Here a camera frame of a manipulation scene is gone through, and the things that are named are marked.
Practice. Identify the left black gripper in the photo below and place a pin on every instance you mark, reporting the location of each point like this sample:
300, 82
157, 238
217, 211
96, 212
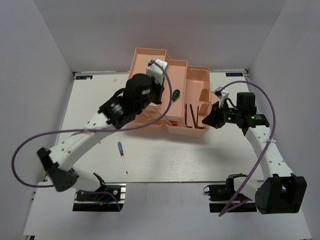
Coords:
160, 88

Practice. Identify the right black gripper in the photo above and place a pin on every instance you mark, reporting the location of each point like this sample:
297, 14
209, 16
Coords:
214, 118

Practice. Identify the brown hex key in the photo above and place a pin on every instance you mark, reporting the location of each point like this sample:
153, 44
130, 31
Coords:
185, 115
194, 120

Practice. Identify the green stubby screwdriver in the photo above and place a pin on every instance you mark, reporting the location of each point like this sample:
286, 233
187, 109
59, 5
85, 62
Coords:
175, 95

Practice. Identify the pink plastic toolbox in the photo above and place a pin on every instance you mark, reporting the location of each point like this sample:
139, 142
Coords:
194, 85

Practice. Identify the blue handled screwdriver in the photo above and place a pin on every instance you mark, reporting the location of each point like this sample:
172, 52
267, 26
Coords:
121, 151

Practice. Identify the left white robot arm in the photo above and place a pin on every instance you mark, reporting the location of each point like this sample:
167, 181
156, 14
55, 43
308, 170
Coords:
112, 116

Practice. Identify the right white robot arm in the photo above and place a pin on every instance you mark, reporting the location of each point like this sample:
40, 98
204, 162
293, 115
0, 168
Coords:
281, 191

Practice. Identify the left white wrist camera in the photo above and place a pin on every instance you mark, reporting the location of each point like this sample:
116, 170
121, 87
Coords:
155, 69

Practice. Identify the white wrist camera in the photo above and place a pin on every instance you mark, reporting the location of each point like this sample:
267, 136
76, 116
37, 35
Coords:
155, 69
222, 95

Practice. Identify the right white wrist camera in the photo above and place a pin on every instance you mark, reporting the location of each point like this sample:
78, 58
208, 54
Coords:
222, 95

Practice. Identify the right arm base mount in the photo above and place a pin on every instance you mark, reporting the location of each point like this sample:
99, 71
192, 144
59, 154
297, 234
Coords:
220, 193

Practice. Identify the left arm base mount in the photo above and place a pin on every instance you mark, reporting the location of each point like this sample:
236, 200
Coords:
110, 198

